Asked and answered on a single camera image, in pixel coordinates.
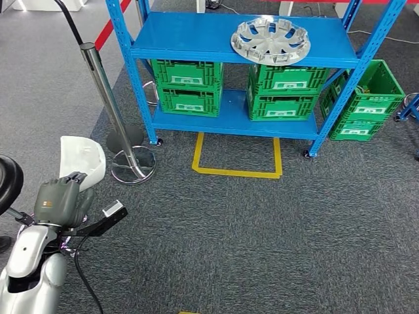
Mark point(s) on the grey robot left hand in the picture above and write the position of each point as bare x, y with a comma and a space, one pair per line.
55, 203

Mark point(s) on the white curved plastic part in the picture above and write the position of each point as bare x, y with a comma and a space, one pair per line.
81, 158

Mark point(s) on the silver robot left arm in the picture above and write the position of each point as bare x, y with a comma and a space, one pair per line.
29, 260

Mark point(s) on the blue metal shelf rack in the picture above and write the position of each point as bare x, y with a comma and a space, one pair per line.
196, 34
409, 108

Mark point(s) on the black round stool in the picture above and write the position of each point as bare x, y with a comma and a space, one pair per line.
8, 182

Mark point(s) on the chrome barrier stanchion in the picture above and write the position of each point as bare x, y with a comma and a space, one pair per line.
109, 99

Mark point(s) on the grey barrier stanchion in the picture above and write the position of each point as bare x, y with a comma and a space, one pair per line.
151, 104

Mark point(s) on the green plastic crate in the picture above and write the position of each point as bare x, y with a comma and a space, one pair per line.
373, 106
186, 71
284, 78
355, 130
189, 104
281, 108

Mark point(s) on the black power adapter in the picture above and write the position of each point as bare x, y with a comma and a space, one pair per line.
214, 3

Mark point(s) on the silver wheel hubcap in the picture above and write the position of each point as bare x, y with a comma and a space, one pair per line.
269, 41

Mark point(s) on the black camera bracket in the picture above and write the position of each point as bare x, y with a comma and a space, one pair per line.
98, 226

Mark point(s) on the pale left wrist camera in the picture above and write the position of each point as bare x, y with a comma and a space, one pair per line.
112, 209

